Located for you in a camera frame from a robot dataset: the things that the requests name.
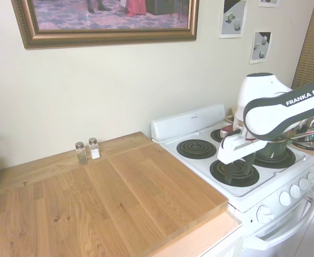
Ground large paper print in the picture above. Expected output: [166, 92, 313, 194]
[218, 0, 248, 39]

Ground wooden window blind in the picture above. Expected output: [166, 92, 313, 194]
[292, 0, 314, 89]

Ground wooden box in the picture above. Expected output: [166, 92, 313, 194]
[224, 107, 238, 124]

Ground dark pot with steel handle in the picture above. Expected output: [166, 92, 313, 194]
[255, 135, 290, 166]

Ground white oven door handle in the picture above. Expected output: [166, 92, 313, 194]
[243, 191, 314, 247]

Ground black coil burner large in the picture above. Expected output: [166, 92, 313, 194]
[252, 148, 296, 169]

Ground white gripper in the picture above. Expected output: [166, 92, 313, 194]
[217, 132, 269, 183]

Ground glass salt shaker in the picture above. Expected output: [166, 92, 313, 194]
[88, 138, 101, 160]

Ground glass pepper shaker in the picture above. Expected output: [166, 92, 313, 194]
[75, 142, 87, 165]

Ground medium paper print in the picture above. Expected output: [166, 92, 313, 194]
[249, 32, 272, 64]

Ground black coil burner small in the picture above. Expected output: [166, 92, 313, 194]
[209, 159, 260, 187]
[176, 139, 217, 158]
[210, 127, 236, 143]

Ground small paper print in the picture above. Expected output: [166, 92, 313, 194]
[257, 0, 280, 8]

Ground large wooden butcher board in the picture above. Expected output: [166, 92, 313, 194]
[0, 131, 229, 257]

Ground white electric stove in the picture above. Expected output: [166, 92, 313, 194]
[150, 104, 314, 257]

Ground gold framed painting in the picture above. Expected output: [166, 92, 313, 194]
[11, 0, 200, 50]

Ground chrome kettle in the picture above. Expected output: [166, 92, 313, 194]
[289, 112, 314, 150]

